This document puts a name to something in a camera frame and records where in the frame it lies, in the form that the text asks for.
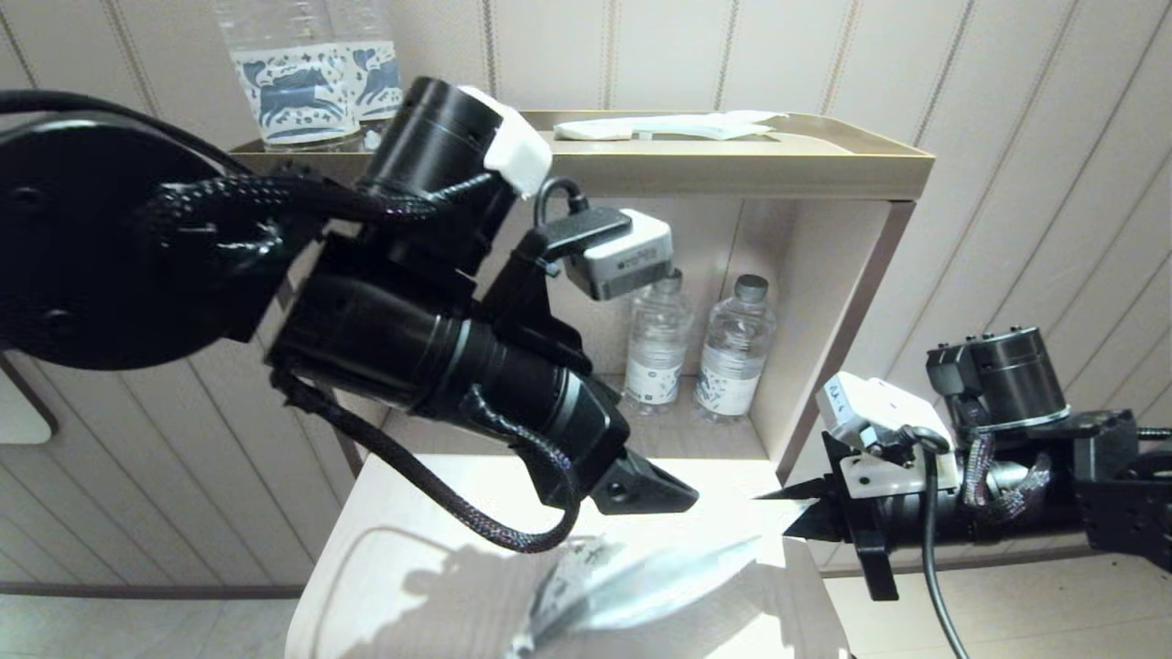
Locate white pouch blue horse print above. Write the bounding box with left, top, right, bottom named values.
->
left=506, top=533, right=766, bottom=659

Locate small capped water bottle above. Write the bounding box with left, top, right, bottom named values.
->
left=693, top=275, right=780, bottom=425
left=625, top=268, right=693, bottom=417

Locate beige wooden shelf unit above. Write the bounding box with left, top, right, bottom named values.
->
left=229, top=110, right=935, bottom=659

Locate white folded sachet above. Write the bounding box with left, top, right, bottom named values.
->
left=553, top=121, right=634, bottom=142

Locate white packet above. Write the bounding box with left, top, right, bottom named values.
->
left=630, top=111, right=789, bottom=142

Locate large horse-label water bottle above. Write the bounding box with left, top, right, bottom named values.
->
left=331, top=0, right=408, bottom=127
left=215, top=0, right=368, bottom=153

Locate silver-flecked braided arm cable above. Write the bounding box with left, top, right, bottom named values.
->
left=960, top=428, right=1056, bottom=511

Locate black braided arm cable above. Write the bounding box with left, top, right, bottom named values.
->
left=273, top=364, right=584, bottom=556
left=136, top=170, right=500, bottom=275

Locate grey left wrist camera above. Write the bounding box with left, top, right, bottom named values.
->
left=533, top=177, right=677, bottom=304

